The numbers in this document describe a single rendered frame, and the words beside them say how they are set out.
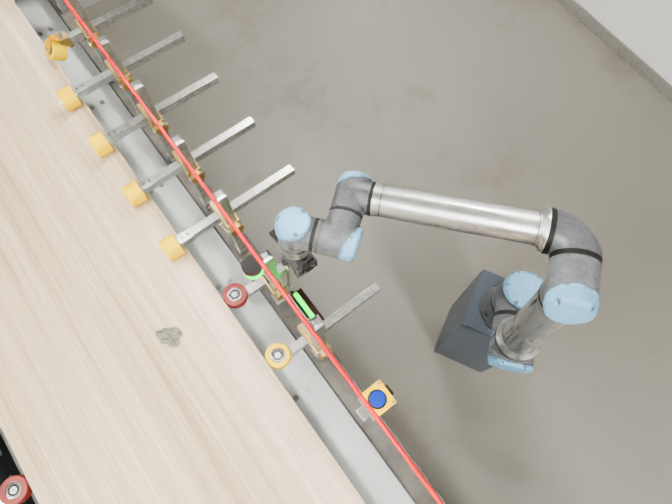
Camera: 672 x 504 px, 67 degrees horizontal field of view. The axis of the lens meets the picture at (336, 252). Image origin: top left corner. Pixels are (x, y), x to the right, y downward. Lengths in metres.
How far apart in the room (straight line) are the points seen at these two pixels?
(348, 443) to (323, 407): 0.15
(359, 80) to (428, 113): 0.47
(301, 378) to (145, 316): 0.59
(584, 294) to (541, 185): 1.89
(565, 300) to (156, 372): 1.20
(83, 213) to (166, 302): 0.46
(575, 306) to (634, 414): 1.70
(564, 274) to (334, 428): 1.01
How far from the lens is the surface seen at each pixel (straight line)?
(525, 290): 1.86
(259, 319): 1.99
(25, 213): 2.10
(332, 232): 1.27
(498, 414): 2.66
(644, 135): 3.56
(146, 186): 1.90
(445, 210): 1.30
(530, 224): 1.32
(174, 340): 1.73
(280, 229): 1.27
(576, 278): 1.27
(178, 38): 2.26
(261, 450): 1.65
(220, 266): 2.08
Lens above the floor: 2.54
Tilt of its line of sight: 69 degrees down
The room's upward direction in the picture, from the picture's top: 1 degrees clockwise
